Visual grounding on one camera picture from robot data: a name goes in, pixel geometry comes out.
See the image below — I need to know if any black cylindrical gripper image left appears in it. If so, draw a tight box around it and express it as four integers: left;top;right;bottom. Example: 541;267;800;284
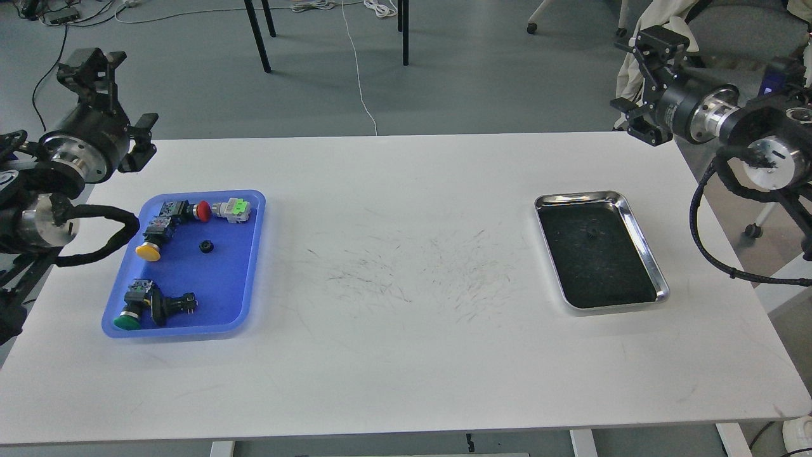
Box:
39;48;159;184

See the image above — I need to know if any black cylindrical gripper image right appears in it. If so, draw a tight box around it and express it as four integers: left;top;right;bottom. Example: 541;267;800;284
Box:
611;25;740;147

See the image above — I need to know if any silver metal tray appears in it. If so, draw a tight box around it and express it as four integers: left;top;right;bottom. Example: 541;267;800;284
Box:
534;190;670;314

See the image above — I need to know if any blue plastic tray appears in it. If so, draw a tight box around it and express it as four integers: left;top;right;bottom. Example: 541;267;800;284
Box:
101;190;266;338

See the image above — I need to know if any beige jacket on chair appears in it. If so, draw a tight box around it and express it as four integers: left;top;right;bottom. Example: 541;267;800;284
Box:
615;1;699;104

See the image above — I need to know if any grey office chair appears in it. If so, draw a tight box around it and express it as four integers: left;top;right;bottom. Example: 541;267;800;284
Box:
613;0;812;134

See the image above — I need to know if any black table leg left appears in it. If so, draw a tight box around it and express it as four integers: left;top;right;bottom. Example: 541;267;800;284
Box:
244;0;277;74

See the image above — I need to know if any black table leg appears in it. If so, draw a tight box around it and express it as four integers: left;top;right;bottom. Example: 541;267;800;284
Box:
244;0;277;74
395;0;410;67

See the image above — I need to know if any black table leg right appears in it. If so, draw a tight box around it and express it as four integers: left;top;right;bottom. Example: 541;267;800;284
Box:
395;0;410;67

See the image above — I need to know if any black cable on floor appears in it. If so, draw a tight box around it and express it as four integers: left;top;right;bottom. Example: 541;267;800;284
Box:
19;23;69;134

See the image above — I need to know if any red push button switch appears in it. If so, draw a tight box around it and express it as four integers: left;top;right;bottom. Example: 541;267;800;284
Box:
159;200;212;223

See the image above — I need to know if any yellow push button switch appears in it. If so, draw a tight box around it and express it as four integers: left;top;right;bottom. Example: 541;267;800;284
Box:
134;216;176;262

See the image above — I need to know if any green grey switch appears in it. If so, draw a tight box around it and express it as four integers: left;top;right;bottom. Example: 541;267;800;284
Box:
211;197;252;223

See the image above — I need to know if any green push button switch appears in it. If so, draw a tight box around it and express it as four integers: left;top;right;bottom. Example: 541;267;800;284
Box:
113;279;156;331

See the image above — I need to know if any white cable on floor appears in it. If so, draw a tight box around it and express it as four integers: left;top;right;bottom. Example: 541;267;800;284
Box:
341;0;379;136

